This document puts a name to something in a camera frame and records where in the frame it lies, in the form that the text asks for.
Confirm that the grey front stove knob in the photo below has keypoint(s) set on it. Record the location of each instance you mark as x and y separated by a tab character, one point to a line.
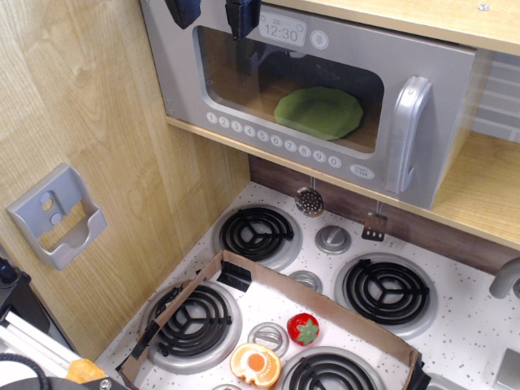
271	336

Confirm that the grey middle stove knob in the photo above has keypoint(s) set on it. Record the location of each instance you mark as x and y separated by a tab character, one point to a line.
308	279

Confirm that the orange toy fruit half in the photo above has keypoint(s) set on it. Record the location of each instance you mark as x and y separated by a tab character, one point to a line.
256	365

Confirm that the grey wall phone holder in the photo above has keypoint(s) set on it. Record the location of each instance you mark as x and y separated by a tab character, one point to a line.
47	204

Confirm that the green plate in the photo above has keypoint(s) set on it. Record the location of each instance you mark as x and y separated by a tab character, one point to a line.
326	113

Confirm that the front right stove burner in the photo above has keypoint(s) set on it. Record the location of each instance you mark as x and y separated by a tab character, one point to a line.
328	367

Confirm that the grey toy faucet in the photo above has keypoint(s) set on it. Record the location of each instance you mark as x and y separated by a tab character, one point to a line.
506	280

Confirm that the red toy strawberry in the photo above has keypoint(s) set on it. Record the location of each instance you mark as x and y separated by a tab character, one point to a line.
303	329

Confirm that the hanging toy spatula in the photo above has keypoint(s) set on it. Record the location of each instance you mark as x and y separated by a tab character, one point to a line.
375	224

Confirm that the black device at left edge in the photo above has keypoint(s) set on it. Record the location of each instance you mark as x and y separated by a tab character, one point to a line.
17	296

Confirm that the back left stove burner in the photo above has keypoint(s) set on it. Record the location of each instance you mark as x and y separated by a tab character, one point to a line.
262	234

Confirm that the hanging skimmer spoon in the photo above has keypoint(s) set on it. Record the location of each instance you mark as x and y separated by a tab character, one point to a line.
309	201

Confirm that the stove burner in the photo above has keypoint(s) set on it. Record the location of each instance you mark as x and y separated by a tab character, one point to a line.
389	290
262	234
200	334
328	367

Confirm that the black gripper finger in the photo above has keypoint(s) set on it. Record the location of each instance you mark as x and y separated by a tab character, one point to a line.
184	12
242	16

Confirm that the front left stove burner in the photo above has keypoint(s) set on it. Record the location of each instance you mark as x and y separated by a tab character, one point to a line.
200	334

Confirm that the cardboard frame barrier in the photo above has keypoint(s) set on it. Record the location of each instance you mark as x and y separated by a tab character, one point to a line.
263	295

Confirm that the grey toy microwave door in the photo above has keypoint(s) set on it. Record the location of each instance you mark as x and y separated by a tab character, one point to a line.
376	108

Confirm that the orange toy bread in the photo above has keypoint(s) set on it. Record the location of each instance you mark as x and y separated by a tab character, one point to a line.
82	371

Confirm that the aluminium rail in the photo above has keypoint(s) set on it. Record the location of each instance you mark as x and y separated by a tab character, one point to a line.
21	337

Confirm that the back right stove burner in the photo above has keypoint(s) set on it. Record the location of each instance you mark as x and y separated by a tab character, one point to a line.
389	290

